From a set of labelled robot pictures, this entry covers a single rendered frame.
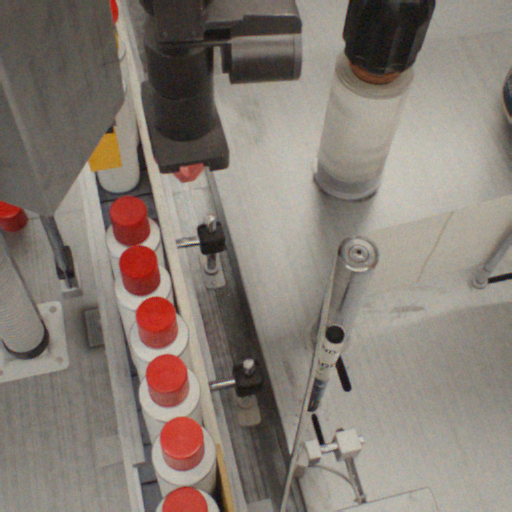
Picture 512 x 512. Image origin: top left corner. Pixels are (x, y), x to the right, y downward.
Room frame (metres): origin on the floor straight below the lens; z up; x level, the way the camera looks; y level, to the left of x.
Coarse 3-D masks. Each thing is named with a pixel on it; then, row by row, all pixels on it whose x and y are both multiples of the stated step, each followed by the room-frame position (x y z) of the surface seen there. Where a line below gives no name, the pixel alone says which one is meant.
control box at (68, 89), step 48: (0, 0) 0.22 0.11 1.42; (48, 0) 0.24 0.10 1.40; (96, 0) 0.28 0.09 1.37; (0, 48) 0.21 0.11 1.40; (48, 48) 0.23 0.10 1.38; (96, 48) 0.27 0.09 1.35; (0, 96) 0.20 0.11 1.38; (48, 96) 0.23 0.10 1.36; (96, 96) 0.26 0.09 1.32; (0, 144) 0.21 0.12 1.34; (48, 144) 0.22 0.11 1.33; (96, 144) 0.25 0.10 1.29; (0, 192) 0.21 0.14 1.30; (48, 192) 0.21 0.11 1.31
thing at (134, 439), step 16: (96, 192) 0.44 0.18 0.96; (96, 208) 0.42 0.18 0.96; (96, 224) 0.40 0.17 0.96; (96, 240) 0.38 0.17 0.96; (112, 288) 0.33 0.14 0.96; (112, 304) 0.31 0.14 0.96; (112, 320) 0.29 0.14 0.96; (112, 336) 0.28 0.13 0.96; (128, 368) 0.25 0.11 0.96; (128, 384) 0.23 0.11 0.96; (128, 400) 0.21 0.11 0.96; (128, 416) 0.20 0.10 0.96; (128, 432) 0.18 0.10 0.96; (128, 448) 0.17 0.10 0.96; (144, 464) 0.16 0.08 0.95
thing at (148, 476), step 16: (144, 160) 0.55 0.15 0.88; (96, 176) 0.52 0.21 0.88; (144, 176) 0.53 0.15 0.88; (144, 192) 0.51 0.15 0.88; (112, 272) 0.39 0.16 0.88; (176, 304) 0.36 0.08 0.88; (128, 352) 0.29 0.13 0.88; (144, 432) 0.21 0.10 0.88; (144, 448) 0.19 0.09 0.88; (144, 480) 0.16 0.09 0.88; (144, 496) 0.14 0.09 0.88; (160, 496) 0.15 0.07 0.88
